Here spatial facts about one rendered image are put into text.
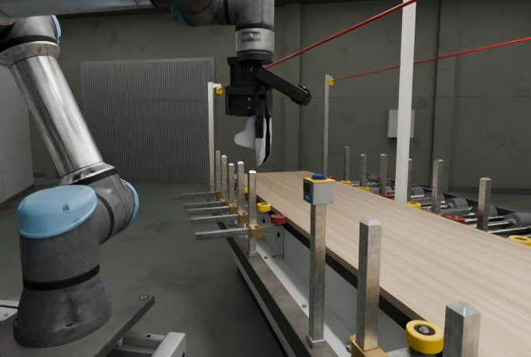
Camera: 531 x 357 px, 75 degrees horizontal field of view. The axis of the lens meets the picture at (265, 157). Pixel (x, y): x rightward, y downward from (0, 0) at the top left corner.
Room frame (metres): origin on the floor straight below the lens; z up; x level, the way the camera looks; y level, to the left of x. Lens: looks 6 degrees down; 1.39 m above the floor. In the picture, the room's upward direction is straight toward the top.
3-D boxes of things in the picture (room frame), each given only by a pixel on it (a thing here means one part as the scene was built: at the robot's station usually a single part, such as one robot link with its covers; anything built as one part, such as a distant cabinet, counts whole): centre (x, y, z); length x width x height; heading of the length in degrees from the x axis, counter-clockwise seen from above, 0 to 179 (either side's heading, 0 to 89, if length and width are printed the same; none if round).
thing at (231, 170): (2.18, 0.22, 0.87); 0.03 x 0.03 x 0.48; 18
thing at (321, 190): (1.00, -0.16, 1.18); 0.07 x 0.07 x 0.08; 18
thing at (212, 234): (1.64, 0.12, 0.84); 0.43 x 0.03 x 0.04; 108
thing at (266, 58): (0.69, 0.03, 1.46); 0.09 x 0.08 x 0.12; 79
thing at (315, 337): (1.00, -0.16, 0.92); 0.05 x 0.04 x 0.45; 18
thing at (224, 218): (1.88, 0.20, 0.84); 0.43 x 0.03 x 0.04; 108
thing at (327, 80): (3.29, -0.59, 1.25); 0.09 x 0.08 x 1.10; 18
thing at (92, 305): (0.58, 0.35, 1.09); 0.15 x 0.15 x 0.10
